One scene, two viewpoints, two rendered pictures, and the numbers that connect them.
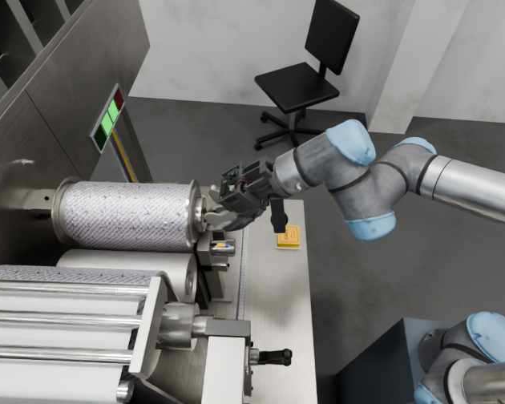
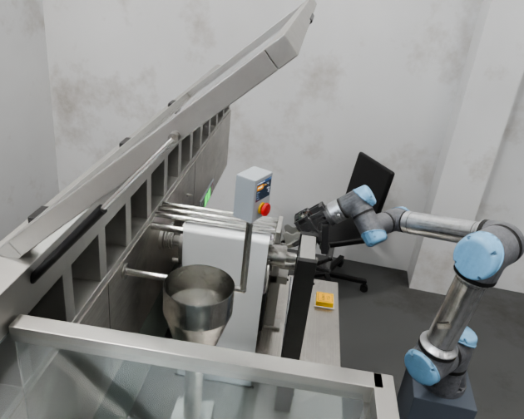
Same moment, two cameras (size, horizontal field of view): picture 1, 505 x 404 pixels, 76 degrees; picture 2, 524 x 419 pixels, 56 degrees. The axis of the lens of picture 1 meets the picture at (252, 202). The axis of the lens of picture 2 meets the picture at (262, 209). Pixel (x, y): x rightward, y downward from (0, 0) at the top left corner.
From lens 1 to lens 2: 116 cm
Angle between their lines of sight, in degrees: 27
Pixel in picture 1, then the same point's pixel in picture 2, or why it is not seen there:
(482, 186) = (424, 218)
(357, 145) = (366, 193)
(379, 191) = (378, 219)
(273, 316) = (311, 342)
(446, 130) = (496, 298)
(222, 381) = (308, 243)
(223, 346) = (308, 237)
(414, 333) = not seen: hidden behind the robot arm
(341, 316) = not seen: outside the picture
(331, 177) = (354, 209)
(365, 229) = (371, 236)
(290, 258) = (325, 313)
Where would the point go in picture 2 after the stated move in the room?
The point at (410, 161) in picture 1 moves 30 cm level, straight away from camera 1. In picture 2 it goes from (396, 212) to (430, 189)
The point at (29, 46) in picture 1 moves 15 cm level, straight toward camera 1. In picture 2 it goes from (199, 142) to (215, 156)
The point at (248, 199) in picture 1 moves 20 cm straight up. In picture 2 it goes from (311, 222) to (320, 166)
